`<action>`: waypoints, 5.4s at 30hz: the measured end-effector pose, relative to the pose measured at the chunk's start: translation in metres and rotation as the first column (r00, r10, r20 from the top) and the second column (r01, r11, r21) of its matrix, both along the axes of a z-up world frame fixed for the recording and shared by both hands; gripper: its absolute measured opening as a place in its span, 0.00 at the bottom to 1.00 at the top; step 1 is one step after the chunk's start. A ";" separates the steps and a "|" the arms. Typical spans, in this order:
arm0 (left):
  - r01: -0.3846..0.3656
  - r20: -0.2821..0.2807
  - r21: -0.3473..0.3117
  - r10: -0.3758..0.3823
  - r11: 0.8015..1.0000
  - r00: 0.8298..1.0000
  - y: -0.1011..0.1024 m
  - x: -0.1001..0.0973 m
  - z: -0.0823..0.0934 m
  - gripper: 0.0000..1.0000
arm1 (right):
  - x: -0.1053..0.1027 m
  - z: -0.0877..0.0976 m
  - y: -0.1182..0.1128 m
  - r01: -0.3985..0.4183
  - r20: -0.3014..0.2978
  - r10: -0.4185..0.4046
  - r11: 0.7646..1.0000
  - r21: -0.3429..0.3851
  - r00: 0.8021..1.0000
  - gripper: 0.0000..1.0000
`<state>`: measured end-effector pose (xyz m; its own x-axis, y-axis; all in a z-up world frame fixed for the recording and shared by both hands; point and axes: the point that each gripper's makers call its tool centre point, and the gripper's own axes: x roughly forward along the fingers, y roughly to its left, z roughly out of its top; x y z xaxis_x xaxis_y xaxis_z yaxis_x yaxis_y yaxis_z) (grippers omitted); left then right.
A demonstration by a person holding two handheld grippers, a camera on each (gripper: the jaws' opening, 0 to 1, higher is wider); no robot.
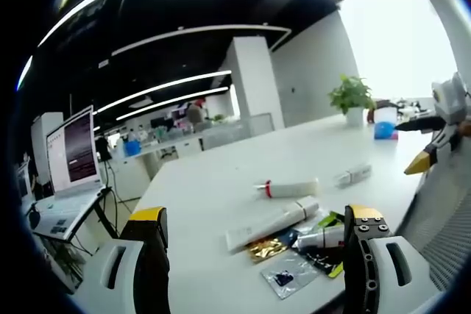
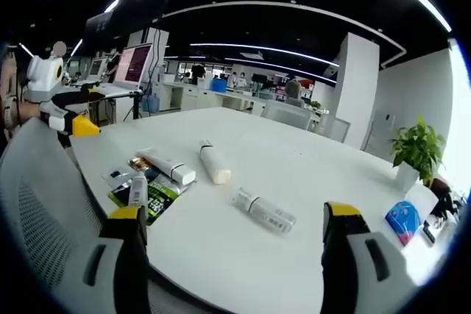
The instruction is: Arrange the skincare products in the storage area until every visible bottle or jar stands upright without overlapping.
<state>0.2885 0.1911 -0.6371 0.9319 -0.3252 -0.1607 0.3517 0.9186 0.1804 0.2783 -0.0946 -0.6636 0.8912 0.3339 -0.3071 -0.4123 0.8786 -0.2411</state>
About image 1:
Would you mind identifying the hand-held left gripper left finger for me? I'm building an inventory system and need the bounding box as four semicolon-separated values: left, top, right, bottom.
78;206;171;314

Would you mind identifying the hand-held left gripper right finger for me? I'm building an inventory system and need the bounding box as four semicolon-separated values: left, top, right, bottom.
342;204;441;314

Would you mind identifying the white skincare tube red label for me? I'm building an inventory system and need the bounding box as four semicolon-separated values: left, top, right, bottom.
295;226;346;250

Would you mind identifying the small white skincare tube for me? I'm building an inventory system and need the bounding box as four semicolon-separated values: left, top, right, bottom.
333;165;372;188

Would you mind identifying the long white skincare tube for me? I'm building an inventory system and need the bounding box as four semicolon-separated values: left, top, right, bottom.
224;196;320;254

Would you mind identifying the white skincare tube red ring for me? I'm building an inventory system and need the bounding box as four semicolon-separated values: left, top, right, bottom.
253;177;320;200

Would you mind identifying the blue round object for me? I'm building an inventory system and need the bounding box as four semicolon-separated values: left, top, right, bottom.
373;107;400;141

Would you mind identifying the black folding laptop stand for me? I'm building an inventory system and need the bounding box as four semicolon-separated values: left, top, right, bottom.
32;188;121;295

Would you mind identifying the black and green sachet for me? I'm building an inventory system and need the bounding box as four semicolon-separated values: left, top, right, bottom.
290;210;347;279

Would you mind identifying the potted green plant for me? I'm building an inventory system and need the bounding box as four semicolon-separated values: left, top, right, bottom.
327;74;376;127

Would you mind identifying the grey mesh office chair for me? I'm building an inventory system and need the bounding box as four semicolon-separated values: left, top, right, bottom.
395;161;471;293

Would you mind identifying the clear sachet with blue print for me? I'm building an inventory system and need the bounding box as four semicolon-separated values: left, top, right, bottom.
260;257;320;300

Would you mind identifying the open white laptop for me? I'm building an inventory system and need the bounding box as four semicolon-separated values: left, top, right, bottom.
35;104;105;236

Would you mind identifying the gold foil sachet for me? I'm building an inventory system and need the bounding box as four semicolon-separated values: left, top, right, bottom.
246;238;291;264

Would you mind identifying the blue bin on far desk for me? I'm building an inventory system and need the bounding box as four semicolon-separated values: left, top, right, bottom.
123;140;143;156

